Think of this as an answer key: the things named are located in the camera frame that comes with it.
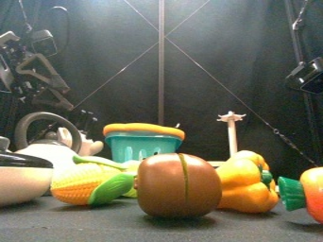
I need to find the teal toy basket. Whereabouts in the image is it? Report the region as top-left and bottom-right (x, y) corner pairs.
(104, 131), (184, 164)

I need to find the yellow toy bell pepper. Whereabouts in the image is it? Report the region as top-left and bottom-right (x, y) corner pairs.
(215, 149), (282, 215)

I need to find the orange toy carrot green stem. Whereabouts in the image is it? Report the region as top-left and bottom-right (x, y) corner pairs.
(276, 166), (323, 225)

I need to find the grey side frame pole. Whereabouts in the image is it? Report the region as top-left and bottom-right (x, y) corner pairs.
(284, 0), (310, 65)

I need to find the black cable loop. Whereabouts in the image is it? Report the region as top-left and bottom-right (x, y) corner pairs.
(43, 5), (72, 36)

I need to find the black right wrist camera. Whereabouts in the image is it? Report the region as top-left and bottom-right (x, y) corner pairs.
(284, 56), (323, 95)

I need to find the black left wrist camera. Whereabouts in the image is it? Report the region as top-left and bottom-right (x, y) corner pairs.
(28, 29), (59, 59)

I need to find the brown toy kiwi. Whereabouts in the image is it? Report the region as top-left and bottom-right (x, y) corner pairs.
(133, 152), (223, 219)

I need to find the yellow toy corn green husk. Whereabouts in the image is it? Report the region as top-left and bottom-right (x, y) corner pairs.
(49, 154), (139, 207)

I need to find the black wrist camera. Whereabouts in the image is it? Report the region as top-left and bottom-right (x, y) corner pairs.
(284, 56), (323, 95)
(28, 29), (59, 59)

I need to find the white kettle with grey handle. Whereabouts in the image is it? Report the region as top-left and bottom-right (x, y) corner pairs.
(13, 111), (104, 179)

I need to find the white mug tree stand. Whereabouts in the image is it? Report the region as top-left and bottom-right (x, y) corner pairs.
(207, 110), (247, 168)

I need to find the white pot with black lid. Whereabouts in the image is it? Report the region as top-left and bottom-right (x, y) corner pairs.
(0, 135), (56, 208)

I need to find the thin diagonal brace wire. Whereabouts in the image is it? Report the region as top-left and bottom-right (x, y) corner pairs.
(123, 0), (320, 167)
(72, 0), (212, 111)

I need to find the grey metal frame pole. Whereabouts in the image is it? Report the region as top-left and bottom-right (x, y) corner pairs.
(157, 0), (167, 126)

